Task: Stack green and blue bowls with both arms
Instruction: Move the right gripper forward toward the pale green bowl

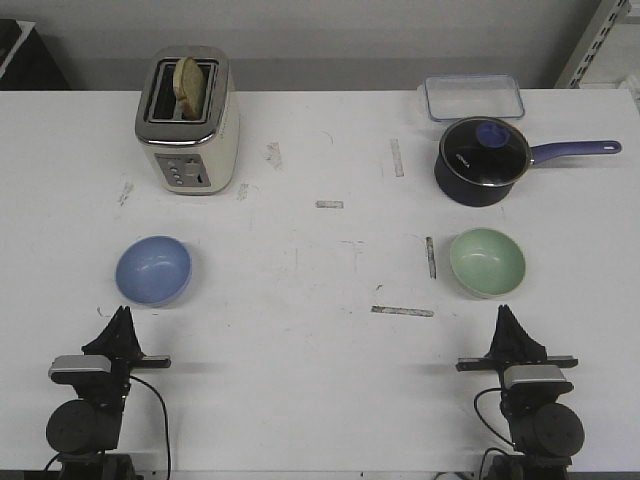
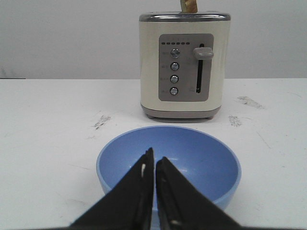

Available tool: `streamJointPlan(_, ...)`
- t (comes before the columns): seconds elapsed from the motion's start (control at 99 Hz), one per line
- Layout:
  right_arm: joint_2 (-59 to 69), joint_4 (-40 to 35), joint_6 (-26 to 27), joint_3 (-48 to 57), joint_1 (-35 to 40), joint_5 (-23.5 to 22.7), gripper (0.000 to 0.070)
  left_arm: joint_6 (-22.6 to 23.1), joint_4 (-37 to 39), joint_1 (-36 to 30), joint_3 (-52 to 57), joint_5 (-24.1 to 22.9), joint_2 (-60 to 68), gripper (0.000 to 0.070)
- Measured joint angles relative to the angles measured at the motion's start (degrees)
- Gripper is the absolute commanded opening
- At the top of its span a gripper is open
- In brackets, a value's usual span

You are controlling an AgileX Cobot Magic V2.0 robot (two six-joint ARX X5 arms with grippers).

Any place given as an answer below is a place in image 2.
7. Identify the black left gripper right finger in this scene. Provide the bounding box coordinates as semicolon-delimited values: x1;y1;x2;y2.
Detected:
155;156;243;230

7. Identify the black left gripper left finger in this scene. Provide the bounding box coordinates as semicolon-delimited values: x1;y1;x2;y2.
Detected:
70;148;154;230

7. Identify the blue bowl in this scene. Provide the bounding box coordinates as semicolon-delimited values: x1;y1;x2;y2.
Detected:
96;126;241;209

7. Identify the cream two-slot toaster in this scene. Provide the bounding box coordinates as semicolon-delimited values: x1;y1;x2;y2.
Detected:
139;11;231;119

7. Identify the slice of toast bread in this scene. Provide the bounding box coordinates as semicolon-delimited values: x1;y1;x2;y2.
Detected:
180;0;198;13

